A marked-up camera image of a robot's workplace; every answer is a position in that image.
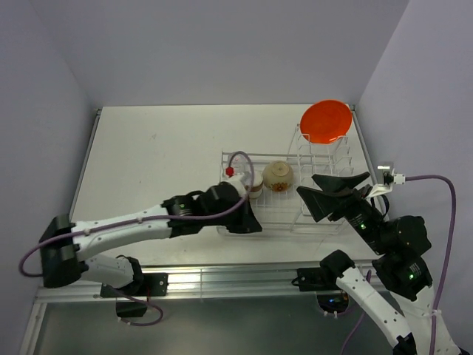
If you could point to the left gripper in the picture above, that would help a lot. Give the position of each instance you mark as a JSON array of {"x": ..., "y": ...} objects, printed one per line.
[{"x": 246, "y": 222}]

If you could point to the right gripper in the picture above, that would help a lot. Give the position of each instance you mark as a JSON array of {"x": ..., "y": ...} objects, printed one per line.
[{"x": 318, "y": 202}]

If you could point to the steel cup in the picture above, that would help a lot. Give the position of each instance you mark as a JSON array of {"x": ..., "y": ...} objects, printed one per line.
[{"x": 257, "y": 188}]

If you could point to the white ceramic bowl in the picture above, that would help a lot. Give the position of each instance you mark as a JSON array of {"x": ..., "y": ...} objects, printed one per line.
[{"x": 278, "y": 176}]

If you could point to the clear faceted glass tumbler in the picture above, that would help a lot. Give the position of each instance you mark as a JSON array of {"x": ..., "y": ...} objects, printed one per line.
[{"x": 236, "y": 164}]

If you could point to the orange plate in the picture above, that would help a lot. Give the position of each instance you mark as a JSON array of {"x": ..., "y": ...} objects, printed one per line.
[{"x": 325, "y": 122}]

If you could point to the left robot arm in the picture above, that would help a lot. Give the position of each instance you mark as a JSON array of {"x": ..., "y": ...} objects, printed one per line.
[{"x": 73, "y": 251}]

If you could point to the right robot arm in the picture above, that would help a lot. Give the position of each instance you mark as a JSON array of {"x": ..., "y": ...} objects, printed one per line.
[{"x": 417, "y": 326}]

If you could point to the clear acrylic dish rack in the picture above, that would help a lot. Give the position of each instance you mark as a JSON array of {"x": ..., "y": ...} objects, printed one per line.
[{"x": 283, "y": 212}]

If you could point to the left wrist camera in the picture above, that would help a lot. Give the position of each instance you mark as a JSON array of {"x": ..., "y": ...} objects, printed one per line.
[{"x": 239, "y": 180}]

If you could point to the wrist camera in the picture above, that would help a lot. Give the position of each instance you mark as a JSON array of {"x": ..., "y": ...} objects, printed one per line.
[
  {"x": 387, "y": 178},
  {"x": 239, "y": 180}
]

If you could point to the aluminium front rail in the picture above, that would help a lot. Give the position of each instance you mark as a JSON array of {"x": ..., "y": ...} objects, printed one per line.
[{"x": 195, "y": 282}]

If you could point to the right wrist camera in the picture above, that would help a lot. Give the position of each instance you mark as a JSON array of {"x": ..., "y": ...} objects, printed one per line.
[{"x": 387, "y": 178}]

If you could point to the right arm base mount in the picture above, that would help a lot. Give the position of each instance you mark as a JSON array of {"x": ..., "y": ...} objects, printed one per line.
[{"x": 330, "y": 299}]

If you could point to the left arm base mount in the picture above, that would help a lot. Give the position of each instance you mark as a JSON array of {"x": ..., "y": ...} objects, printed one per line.
[{"x": 129, "y": 308}]

